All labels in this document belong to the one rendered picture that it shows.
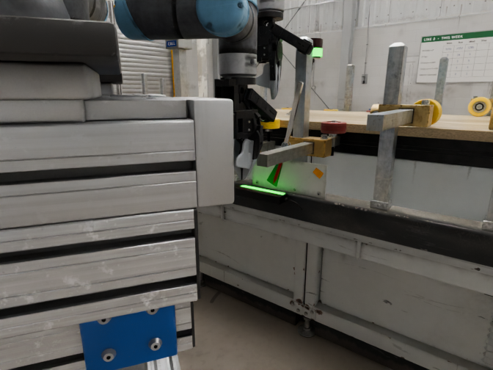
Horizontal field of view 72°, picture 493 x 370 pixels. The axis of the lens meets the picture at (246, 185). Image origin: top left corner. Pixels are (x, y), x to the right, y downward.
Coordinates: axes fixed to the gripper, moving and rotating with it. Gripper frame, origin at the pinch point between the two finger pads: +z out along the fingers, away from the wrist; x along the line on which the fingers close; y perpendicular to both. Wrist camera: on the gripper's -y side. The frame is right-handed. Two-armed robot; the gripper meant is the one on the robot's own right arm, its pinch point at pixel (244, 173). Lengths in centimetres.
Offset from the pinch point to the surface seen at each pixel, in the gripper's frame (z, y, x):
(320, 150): -1.2, -30.6, 3.9
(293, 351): 83, -44, -9
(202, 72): -31, -128, -135
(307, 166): 3.7, -30.7, 0.0
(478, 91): -18, -755, -2
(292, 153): -1.9, -18.5, 1.5
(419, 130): -6, -52, 25
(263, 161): -1.5, -6.7, 0.3
